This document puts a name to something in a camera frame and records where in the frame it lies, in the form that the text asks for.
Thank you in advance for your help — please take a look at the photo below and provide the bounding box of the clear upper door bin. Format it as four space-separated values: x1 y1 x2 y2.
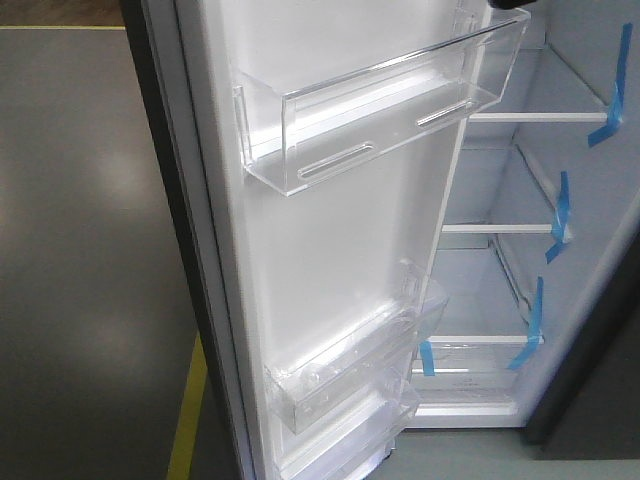
231 1 531 196

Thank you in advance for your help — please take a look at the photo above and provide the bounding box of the clear middle door bin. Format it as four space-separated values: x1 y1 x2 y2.
265 265 448 434

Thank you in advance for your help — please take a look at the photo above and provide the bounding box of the clear lower door bin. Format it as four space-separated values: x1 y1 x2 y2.
274 367 419 479

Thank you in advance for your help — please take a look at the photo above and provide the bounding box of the clear door bin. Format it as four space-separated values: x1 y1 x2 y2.
265 265 448 434
274 367 419 479
231 1 531 196

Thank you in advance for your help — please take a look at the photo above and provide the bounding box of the grey fridge with open door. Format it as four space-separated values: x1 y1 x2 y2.
121 1 639 479

